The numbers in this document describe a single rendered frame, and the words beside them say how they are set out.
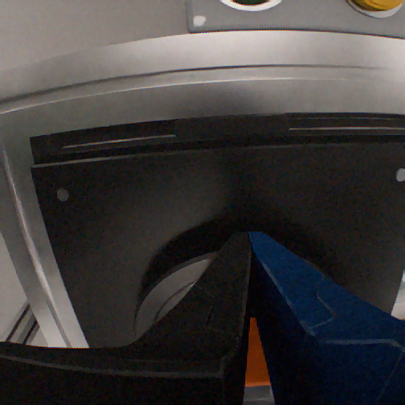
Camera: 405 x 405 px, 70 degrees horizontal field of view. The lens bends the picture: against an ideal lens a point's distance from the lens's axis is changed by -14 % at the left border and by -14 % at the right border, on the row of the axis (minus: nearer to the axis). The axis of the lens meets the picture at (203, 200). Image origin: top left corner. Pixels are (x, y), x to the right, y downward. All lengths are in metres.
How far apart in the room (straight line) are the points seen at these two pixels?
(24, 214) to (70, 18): 0.17
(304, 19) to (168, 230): 0.14
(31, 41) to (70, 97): 0.13
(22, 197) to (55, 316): 0.11
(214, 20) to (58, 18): 0.17
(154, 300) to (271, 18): 0.17
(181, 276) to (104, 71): 0.12
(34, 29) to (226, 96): 0.20
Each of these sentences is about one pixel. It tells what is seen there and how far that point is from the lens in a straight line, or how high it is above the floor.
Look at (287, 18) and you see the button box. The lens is 0.18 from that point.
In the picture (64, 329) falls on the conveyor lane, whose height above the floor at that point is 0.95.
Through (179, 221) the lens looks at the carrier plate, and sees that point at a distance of 0.19.
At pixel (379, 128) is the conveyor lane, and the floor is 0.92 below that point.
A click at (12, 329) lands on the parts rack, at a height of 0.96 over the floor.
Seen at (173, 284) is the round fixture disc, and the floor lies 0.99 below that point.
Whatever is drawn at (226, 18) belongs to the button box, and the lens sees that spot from 0.18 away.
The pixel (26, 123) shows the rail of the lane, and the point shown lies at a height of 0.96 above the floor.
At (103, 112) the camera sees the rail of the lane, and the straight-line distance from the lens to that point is 0.19.
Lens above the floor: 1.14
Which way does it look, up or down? 67 degrees down
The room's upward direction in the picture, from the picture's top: 176 degrees counter-clockwise
